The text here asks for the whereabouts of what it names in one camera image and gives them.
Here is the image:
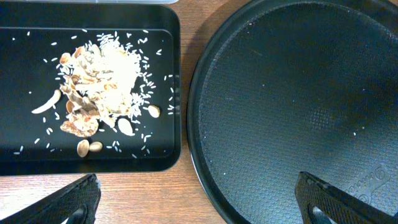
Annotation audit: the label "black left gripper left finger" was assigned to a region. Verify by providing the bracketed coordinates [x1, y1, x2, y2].
[1, 174, 101, 223]

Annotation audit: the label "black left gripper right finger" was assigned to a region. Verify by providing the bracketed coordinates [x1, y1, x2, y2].
[295, 172, 397, 223]

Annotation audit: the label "food scraps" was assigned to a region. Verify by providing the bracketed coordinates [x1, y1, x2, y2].
[12, 29, 175, 159]

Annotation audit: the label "round black serving tray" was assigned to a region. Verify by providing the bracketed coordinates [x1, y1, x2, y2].
[187, 0, 397, 223]

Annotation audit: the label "black rectangular tray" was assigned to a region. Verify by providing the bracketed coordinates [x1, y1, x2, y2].
[1, 1, 182, 176]

